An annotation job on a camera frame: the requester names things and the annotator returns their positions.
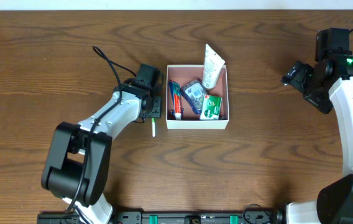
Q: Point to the white lotion tube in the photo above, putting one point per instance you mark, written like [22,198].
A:
[213,65]

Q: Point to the white open cardboard box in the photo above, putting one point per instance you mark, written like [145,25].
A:
[183,74]

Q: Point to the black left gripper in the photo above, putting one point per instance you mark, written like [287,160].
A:
[156,107]

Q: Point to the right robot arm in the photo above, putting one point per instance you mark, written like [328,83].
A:
[328,86]

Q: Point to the green soap bar box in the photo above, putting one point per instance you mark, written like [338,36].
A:
[211,108]

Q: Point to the black mounting rail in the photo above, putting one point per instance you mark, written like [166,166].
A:
[250,216]

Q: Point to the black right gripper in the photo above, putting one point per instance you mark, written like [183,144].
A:
[293,78]

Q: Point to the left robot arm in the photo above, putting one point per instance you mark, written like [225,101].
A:
[76,169]

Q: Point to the blue disposable razor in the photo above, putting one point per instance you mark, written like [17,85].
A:
[171,113]

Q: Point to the green red toothpaste tube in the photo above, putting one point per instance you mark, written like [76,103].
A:
[176,99]

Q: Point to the green white toothbrush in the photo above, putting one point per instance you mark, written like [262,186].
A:
[153,127]

